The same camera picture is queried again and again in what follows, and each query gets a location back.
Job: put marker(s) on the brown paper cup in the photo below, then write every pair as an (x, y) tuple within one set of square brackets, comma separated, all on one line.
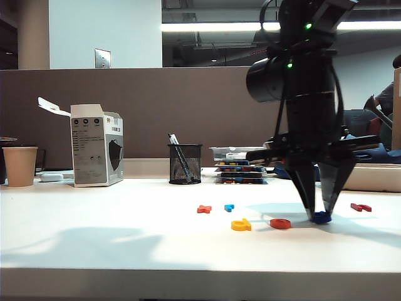
[(20, 167)]

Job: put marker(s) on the letter magnet tray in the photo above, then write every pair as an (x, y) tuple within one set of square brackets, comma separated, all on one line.
[(241, 181), (241, 169), (238, 163), (241, 175)]

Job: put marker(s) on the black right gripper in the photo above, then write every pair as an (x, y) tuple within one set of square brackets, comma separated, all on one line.
[(313, 147)]

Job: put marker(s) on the clear plastic case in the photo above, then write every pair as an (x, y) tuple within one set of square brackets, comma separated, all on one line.
[(228, 153)]

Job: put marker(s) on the yellow letter d magnet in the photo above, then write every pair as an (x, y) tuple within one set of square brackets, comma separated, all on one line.
[(241, 226)]

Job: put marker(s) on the black and white pen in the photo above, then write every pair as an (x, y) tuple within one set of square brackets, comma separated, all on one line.
[(173, 139)]

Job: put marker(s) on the grey angular tool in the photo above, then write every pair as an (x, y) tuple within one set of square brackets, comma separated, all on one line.
[(374, 108)]

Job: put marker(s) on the person in background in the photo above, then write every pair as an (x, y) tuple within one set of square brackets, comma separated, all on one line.
[(387, 94)]

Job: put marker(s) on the open face mask box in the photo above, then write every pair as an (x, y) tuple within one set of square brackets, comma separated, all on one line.
[(91, 150)]

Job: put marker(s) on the orange letter x magnet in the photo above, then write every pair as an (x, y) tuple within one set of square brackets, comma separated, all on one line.
[(204, 209)]

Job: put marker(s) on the black mesh pen holder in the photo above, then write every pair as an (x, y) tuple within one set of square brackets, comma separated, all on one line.
[(185, 171)]

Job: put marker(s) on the metal wall plate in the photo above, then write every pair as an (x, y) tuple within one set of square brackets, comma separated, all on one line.
[(103, 59)]

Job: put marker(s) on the beige pulp food tray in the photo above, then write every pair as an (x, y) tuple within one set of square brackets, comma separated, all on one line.
[(376, 180)]

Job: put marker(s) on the brown desk partition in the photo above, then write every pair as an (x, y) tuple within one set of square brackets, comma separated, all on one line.
[(156, 103)]

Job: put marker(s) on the orange letter o magnet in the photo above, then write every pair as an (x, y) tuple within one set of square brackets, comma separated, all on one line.
[(275, 224)]

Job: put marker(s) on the dark blue letter magnet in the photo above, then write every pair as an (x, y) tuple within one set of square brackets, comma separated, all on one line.
[(322, 219)]

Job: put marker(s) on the cardboard box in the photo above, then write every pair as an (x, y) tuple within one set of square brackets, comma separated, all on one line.
[(397, 109)]

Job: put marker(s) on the light blue letter magnet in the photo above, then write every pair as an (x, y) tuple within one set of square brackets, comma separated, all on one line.
[(229, 208)]

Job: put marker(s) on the small white case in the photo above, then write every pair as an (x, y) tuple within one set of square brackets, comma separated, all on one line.
[(51, 177)]

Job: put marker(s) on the ceiling light strip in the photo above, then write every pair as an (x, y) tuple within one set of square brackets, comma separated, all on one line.
[(213, 26)]

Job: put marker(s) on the dark red letter magnet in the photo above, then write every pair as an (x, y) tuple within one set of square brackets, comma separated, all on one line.
[(357, 206)]

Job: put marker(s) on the black monitor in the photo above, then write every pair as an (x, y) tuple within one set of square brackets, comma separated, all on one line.
[(357, 120)]

